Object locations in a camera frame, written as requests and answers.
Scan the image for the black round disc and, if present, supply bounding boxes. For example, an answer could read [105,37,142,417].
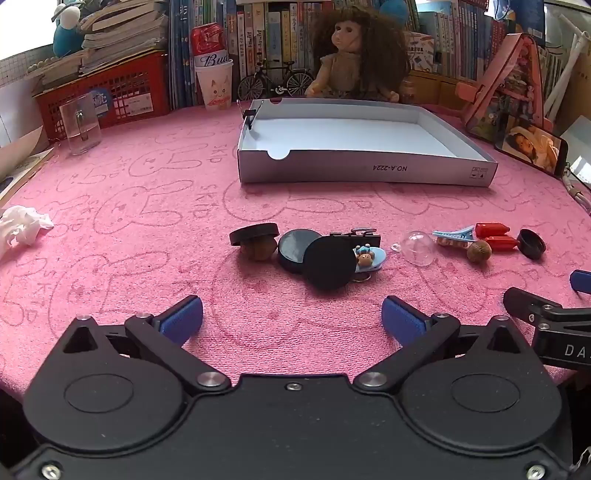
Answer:
[229,223,280,246]
[302,235,358,291]
[277,229,324,274]

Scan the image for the pink triangular pencil case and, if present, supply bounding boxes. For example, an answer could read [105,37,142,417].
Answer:
[457,32,561,139]

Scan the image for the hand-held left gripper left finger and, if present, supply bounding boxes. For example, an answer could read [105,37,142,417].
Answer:
[61,295,232,394]

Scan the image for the large red plastic basket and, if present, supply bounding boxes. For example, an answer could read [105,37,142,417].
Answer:
[33,50,171,139]

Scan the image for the black binder clip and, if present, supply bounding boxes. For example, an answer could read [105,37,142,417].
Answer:
[330,227,382,250]
[235,99,265,132]

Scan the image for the pink plastic holder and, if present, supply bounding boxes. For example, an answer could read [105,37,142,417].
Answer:
[455,80,485,104]

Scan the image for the small blue fish toy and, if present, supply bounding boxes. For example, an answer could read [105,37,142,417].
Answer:
[353,244,387,282]

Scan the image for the black smartphone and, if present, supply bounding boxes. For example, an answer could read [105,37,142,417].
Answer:
[495,113,570,177]

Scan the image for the white plastic pipes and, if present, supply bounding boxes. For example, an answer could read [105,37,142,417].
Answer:
[542,11,591,121]

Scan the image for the curly brown-haired doll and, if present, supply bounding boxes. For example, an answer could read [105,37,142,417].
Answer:
[305,7,409,103]

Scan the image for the colourful printed carton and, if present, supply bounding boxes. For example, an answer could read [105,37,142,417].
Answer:
[406,32,437,70]

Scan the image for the red beer can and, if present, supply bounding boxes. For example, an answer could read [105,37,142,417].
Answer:
[191,22,230,68]

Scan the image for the stack of lying books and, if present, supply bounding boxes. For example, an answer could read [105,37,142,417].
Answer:
[28,0,169,86]

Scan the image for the white cardboard tray box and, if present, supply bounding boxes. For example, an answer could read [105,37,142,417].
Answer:
[236,97,499,188]

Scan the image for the clear glass cup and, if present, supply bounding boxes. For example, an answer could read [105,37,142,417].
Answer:
[59,91,102,156]

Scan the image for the clear plastic dome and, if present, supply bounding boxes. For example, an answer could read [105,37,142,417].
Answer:
[399,229,437,267]

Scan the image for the pink bunny-print cloth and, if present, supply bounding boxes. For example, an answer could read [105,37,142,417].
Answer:
[0,99,591,402]

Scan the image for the black round bottle cap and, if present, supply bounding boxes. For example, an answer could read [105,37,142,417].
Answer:
[516,228,546,260]

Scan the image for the row of standing books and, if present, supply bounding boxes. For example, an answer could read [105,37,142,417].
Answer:
[168,0,573,107]

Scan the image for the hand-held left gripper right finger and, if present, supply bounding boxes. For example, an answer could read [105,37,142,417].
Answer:
[353,295,541,393]

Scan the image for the black miniature bicycle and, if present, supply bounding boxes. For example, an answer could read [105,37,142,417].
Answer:
[237,60,315,100]

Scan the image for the wooden drawer box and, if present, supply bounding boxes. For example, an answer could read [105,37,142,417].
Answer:
[406,69,467,104]

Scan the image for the blue and white plush toy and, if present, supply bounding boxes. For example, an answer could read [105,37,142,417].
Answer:
[52,0,90,56]

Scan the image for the white cat paper cup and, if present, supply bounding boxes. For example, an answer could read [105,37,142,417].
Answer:
[195,62,233,110]

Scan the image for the crumpled white tissue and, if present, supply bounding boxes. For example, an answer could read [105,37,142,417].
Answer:
[0,205,55,261]

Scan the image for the yellowish paper booklet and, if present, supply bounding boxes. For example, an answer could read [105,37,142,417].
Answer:
[0,127,58,204]

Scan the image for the large blue plush toy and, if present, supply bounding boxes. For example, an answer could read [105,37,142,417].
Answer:
[372,0,411,25]

